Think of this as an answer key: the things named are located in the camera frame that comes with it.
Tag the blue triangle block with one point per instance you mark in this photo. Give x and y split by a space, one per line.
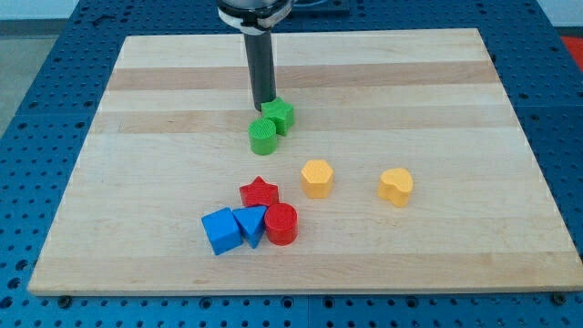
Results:
251 223

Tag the yellow hexagon block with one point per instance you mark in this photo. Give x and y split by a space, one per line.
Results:
317 179

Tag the green cylinder block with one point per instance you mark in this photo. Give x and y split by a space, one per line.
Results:
263 136

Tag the red star block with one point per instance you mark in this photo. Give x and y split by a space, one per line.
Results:
259 193

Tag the red cylinder block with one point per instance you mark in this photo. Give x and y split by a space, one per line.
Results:
281 224

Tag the green star block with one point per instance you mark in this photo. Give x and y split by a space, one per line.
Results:
281 113

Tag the blue cube block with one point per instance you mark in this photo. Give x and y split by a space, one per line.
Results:
222 230

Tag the yellow heart block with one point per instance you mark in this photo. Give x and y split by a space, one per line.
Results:
396 186

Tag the black cylindrical pointer tool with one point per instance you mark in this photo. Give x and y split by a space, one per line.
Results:
261 68

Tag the light wooden board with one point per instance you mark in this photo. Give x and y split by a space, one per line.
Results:
169 145

